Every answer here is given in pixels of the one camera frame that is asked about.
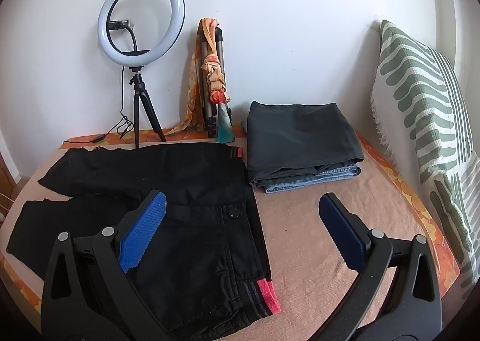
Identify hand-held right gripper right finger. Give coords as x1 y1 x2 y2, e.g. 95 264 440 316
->
318 193 443 341

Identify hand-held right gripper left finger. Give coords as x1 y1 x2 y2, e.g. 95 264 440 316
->
40 190 177 341

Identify black pants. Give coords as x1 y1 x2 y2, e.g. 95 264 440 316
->
5 141 282 341

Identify folded dark grey pants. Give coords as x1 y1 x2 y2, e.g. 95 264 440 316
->
245 101 365 189

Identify folded blue jeans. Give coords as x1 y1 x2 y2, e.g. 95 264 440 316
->
262 164 362 194

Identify black tripod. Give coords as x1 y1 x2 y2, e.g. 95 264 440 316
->
127 66 167 149

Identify brown wooden furniture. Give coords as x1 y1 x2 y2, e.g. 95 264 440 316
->
0 153 17 222

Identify orange patterned scarf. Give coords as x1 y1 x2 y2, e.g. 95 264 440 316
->
165 17 237 144

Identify green and white pillow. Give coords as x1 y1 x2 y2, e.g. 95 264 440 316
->
370 19 480 289

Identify silver tripod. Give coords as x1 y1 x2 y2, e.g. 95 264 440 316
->
197 24 233 137

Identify black ring light cable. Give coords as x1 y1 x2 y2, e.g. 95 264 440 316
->
62 65 135 146

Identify white ring light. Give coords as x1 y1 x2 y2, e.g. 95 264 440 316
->
97 0 186 68

